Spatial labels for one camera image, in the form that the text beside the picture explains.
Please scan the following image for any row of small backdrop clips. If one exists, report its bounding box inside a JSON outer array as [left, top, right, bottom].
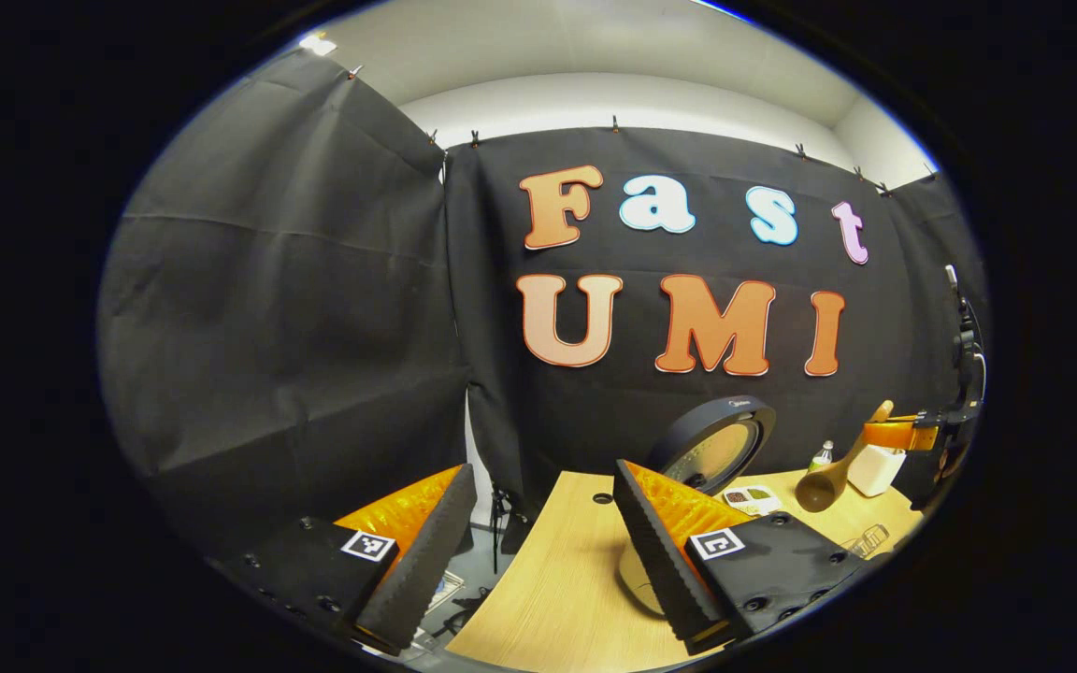
[[347, 64, 940, 197]]

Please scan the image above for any wire chopstick holder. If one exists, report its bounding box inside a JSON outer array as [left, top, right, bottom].
[[842, 523, 891, 560]]

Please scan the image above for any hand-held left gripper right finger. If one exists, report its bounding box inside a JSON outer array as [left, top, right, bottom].
[[611, 458, 869, 655]]

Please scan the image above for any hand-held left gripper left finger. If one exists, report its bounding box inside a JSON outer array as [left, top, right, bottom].
[[207, 463, 481, 658]]

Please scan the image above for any white toaster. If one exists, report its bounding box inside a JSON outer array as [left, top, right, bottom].
[[847, 444, 907, 498]]

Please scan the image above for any black and cream rice cooker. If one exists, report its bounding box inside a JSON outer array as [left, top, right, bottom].
[[615, 394, 779, 620]]

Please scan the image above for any white divided grain tray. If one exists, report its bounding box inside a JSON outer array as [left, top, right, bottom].
[[722, 485, 783, 517]]

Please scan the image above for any black tripod stand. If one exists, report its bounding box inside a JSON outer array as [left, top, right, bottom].
[[485, 481, 523, 573]]

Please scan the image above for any black backdrop cloth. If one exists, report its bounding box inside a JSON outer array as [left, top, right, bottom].
[[97, 47, 990, 562]]

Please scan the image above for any wooden spoon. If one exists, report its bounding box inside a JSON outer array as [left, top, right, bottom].
[[796, 400, 895, 513]]

